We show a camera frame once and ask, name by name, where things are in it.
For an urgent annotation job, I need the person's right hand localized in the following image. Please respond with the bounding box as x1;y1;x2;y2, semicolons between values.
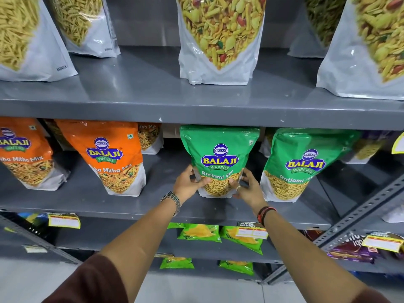
229;168;269;215

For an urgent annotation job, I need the person's left hand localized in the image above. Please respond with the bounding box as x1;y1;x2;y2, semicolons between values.
172;164;211;204

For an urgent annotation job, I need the green snack pouch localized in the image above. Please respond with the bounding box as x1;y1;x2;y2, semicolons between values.
259;127;362;203
179;124;261;199

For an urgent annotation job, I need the person's right forearm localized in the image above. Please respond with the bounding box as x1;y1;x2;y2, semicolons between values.
262;210;360;295

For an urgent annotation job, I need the person's left forearm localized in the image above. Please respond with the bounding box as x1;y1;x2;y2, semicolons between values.
95;199;180;275

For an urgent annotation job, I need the silver metal wristwatch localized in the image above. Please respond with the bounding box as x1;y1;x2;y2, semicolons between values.
160;191;182;217

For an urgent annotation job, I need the red and black wristband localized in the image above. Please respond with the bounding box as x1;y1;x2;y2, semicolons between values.
257;206;278;227

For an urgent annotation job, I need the green chip packet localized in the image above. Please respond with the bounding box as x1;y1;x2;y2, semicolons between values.
159;257;195;270
177;223;222;243
220;225;264;255
218;260;255;276

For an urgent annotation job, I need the yellow price label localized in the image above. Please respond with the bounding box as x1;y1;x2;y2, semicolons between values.
391;131;404;154
236;222;269;240
362;231;404;253
47;213;81;230

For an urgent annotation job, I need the orange and white snack pouch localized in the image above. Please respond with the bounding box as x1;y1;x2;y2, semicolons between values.
137;122;164;155

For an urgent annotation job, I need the dark red snack packet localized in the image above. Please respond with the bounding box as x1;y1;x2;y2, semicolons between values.
301;229;323;242

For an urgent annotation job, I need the grey metal shelf rack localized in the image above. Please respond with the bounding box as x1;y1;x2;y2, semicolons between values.
0;0;404;283

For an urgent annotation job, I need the purple chip packet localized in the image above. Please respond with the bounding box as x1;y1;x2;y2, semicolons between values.
326;236;380;264

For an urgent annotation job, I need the white pouch of mixed snack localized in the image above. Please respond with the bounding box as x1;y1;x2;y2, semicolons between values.
175;0;267;86
316;0;404;101

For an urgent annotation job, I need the brown left sleeve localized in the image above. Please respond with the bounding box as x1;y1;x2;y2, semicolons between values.
42;254;129;303

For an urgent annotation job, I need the brown sleeve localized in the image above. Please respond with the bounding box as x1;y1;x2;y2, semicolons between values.
347;288;392;303
42;254;129;303

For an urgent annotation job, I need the white pouch of green sticks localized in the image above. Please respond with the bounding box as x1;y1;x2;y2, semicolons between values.
287;0;348;59

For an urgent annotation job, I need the brown right sleeve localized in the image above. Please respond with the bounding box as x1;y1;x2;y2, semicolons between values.
347;288;392;303

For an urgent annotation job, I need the blue snack packet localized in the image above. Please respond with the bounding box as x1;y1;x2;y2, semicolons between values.
17;212;48;225

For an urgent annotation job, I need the white pouch of yellow sticks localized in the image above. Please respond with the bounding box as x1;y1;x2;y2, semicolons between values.
50;0;122;58
0;0;79;82

